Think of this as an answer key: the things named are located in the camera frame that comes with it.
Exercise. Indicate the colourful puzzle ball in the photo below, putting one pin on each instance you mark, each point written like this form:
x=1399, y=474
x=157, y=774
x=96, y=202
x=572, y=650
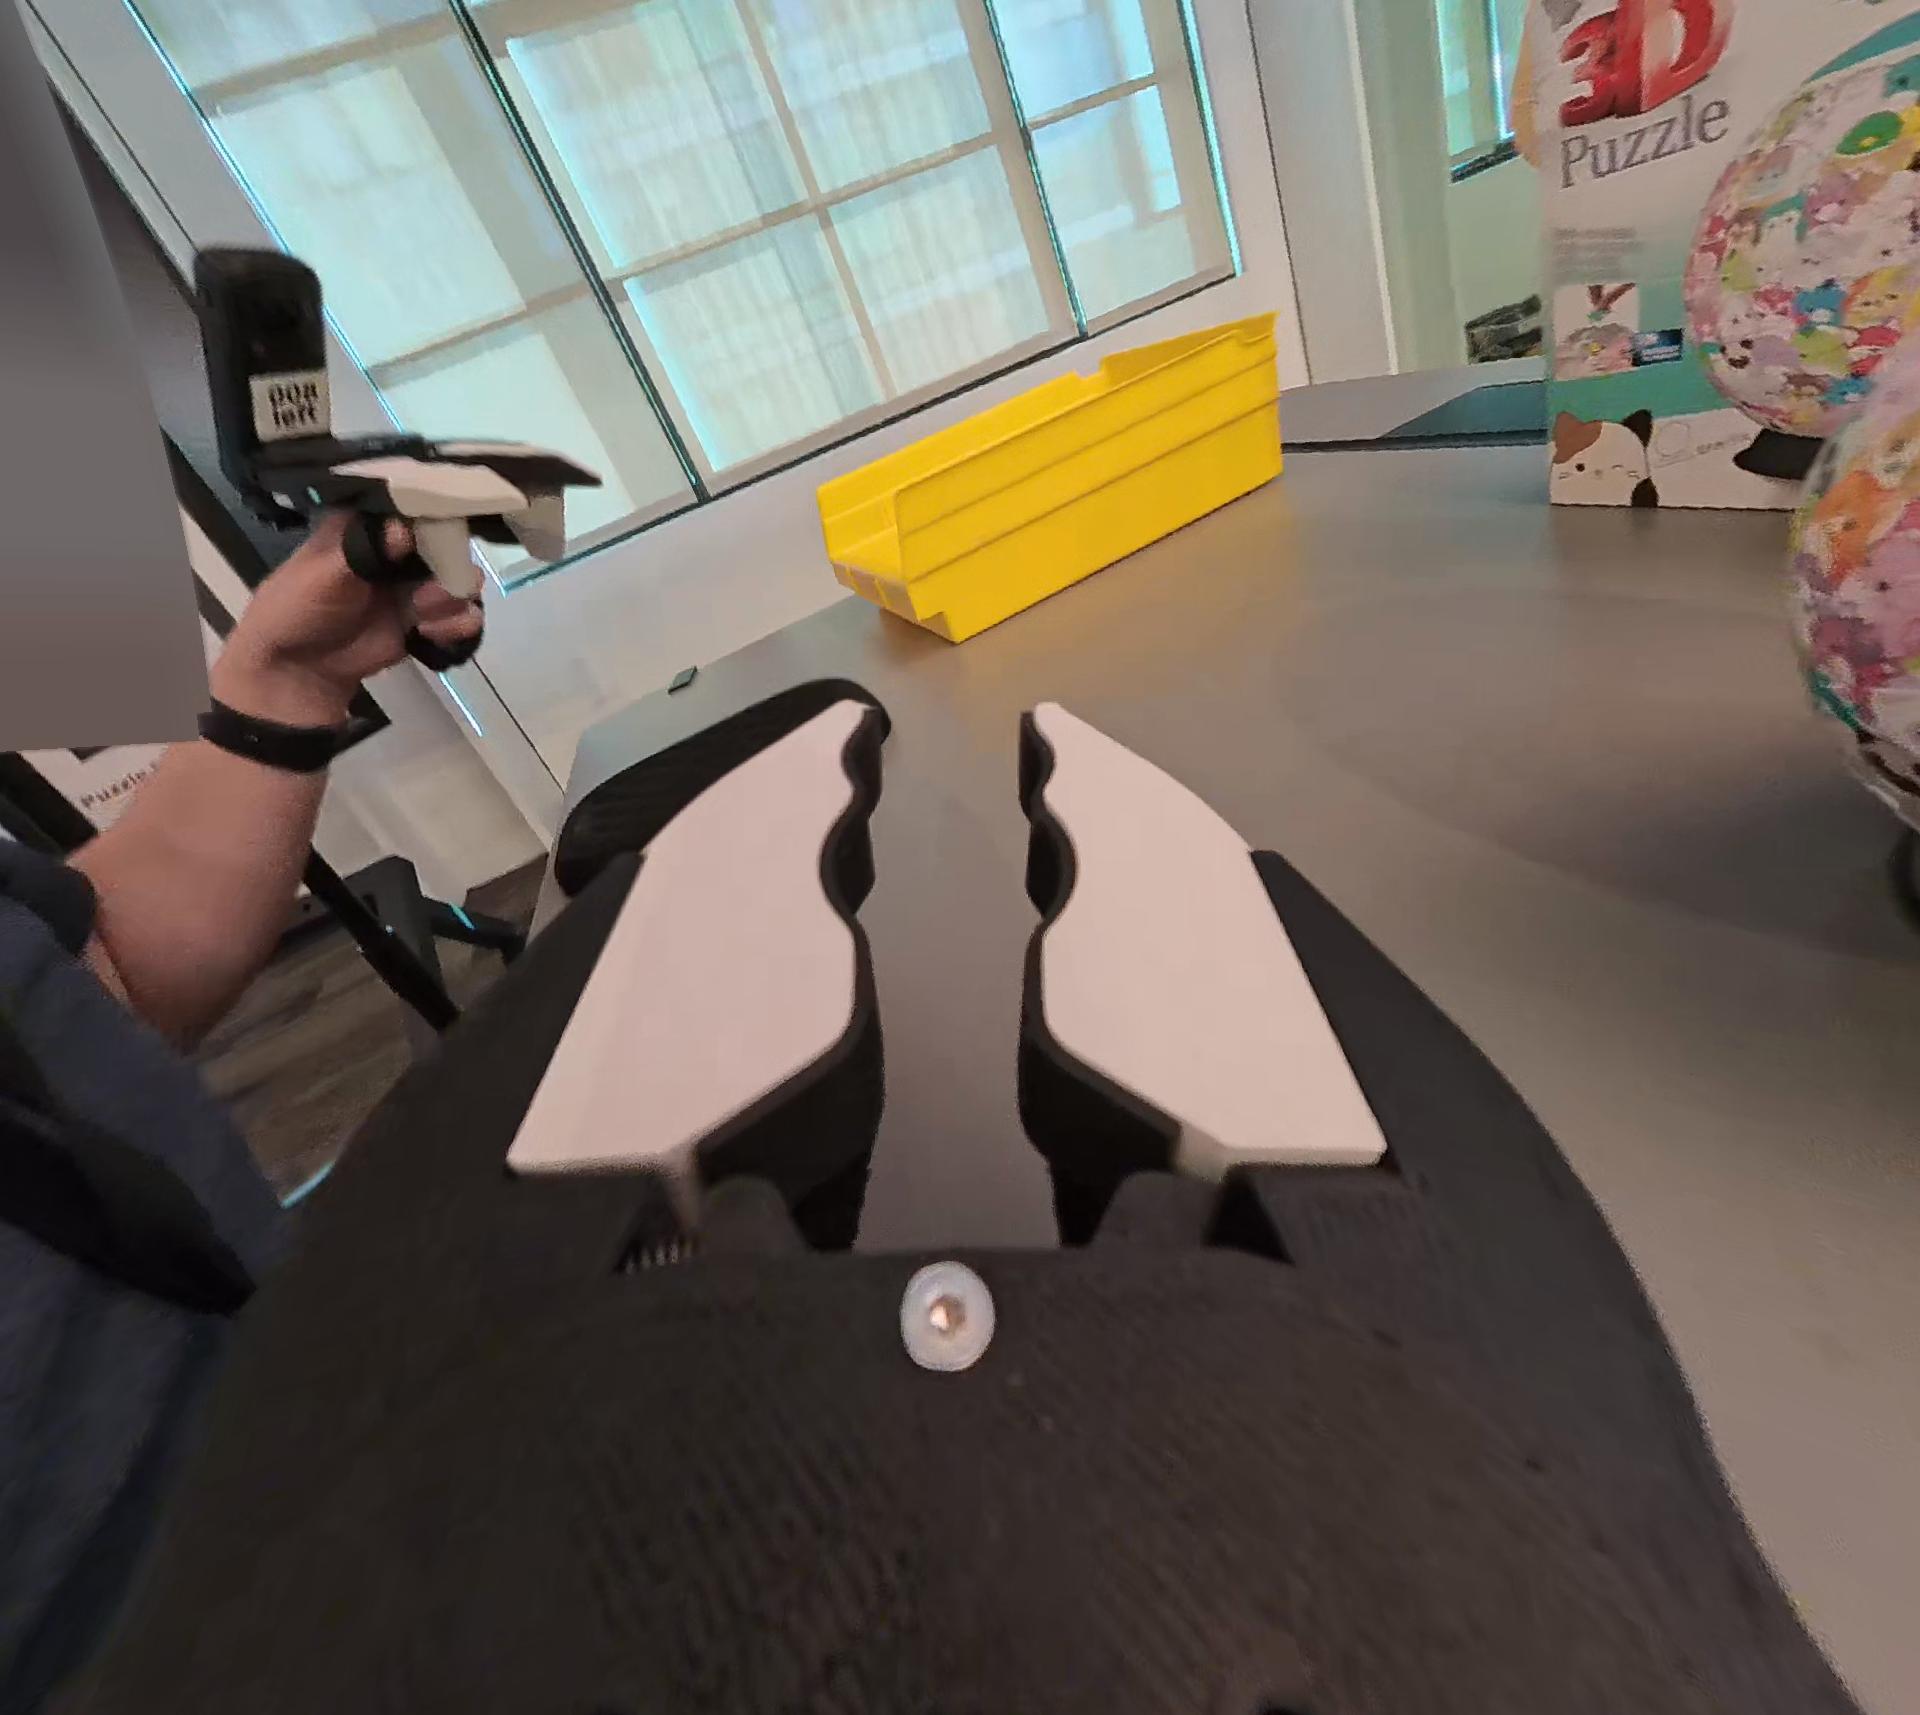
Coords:
x=1869, y=576

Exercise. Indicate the puzzle ball cardboard box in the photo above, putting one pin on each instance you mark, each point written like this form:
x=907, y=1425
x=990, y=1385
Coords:
x=1651, y=244

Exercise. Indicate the person's navy shirt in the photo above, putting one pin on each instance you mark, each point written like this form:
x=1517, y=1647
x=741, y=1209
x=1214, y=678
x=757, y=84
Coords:
x=90, y=1219

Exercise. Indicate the person's left forearm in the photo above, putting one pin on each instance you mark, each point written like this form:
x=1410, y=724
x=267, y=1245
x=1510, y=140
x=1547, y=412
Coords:
x=194, y=890

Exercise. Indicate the black wristband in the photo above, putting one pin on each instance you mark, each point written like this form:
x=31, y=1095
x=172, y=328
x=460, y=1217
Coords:
x=270, y=740

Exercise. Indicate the black easel stand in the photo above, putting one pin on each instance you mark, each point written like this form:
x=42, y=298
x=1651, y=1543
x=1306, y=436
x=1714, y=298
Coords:
x=383, y=936

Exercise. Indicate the person's left hand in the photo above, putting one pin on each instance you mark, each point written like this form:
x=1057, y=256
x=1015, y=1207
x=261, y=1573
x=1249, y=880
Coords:
x=300, y=650

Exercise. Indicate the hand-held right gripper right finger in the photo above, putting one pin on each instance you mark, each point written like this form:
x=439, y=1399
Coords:
x=1184, y=996

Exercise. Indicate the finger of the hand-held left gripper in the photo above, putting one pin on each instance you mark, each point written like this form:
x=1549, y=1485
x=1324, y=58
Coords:
x=543, y=522
x=434, y=482

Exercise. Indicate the large grid window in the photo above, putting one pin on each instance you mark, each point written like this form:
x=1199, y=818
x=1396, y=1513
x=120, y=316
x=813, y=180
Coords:
x=750, y=94

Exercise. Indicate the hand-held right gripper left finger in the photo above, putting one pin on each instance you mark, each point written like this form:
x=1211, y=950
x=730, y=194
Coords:
x=704, y=980

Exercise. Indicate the yellow plastic bin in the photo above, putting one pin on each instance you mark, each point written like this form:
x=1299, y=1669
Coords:
x=1051, y=500

